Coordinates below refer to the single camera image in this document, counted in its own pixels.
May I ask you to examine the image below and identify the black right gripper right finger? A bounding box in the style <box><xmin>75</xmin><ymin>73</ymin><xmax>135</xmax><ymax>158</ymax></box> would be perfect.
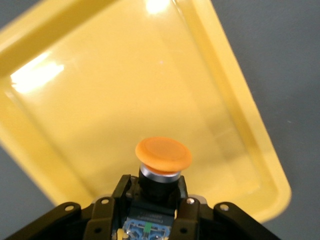
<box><xmin>171</xmin><ymin>174</ymin><xmax>281</xmax><ymax>240</ymax></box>

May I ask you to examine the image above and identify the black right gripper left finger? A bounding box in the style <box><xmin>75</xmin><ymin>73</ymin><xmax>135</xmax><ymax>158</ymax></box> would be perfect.
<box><xmin>0</xmin><ymin>174</ymin><xmax>133</xmax><ymax>240</ymax></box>

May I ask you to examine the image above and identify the orange-yellow push button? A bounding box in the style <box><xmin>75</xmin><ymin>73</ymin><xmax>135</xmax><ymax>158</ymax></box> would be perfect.
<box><xmin>109</xmin><ymin>136</ymin><xmax>194</xmax><ymax>240</ymax></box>

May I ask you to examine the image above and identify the yellow plastic tray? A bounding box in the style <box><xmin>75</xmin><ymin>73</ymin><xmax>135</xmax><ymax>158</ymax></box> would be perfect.
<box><xmin>0</xmin><ymin>0</ymin><xmax>293</xmax><ymax>225</ymax></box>

